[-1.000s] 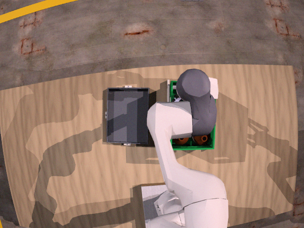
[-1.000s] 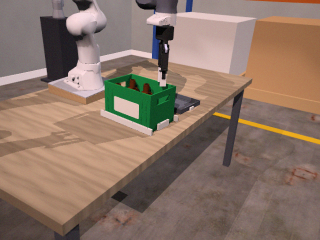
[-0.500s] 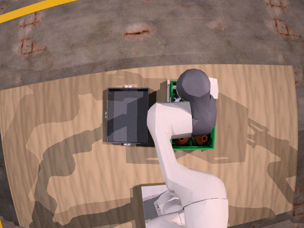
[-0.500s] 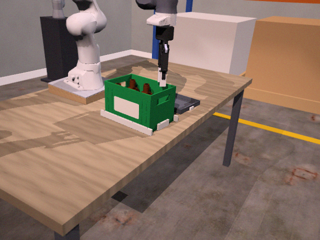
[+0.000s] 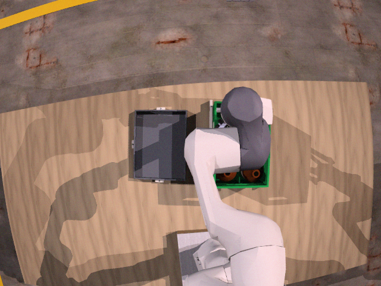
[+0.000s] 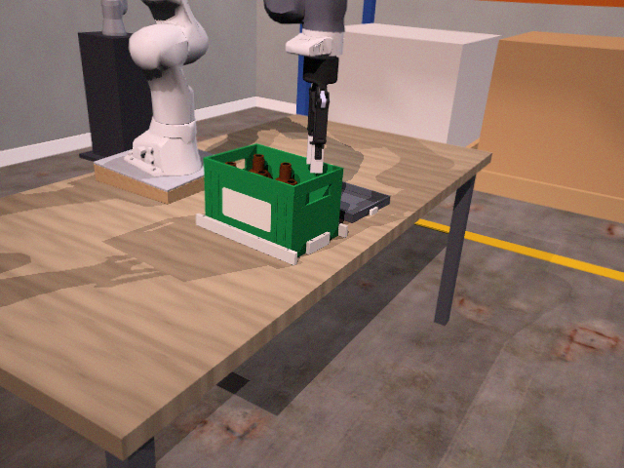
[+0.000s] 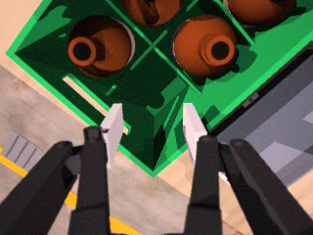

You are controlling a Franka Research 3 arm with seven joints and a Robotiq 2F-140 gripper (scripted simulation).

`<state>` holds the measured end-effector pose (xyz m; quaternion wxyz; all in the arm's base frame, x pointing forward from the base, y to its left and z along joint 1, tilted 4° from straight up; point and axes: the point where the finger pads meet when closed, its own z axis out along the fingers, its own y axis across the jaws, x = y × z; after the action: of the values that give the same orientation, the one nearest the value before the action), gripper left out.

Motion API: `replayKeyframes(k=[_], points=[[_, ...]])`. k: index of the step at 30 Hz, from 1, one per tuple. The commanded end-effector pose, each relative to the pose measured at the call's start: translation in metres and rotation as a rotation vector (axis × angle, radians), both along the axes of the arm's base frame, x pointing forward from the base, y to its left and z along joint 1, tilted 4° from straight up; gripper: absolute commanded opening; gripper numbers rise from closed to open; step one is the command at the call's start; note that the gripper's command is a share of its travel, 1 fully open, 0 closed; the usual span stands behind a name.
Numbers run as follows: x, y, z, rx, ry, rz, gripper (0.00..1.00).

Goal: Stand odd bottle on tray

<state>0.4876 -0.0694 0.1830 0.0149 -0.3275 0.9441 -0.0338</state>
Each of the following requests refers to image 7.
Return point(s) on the dark grey rectangular tray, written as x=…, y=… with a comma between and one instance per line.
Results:
x=279, y=124

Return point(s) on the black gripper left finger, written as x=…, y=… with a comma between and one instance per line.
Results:
x=33, y=205

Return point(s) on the green bottle crate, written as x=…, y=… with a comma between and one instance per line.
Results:
x=153, y=91

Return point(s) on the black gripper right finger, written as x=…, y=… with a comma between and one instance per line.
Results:
x=268, y=205

